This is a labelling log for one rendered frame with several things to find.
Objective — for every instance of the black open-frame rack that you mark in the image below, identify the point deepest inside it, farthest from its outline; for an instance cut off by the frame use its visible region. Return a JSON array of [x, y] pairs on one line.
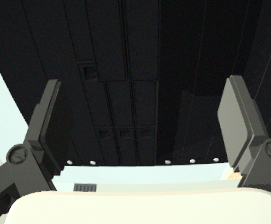
[[202, 43]]

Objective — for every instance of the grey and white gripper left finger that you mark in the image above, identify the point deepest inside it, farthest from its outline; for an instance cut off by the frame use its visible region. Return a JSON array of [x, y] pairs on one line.
[[31, 166]]

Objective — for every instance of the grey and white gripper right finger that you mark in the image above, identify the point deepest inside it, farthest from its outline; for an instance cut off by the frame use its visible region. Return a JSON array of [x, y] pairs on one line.
[[243, 133]]

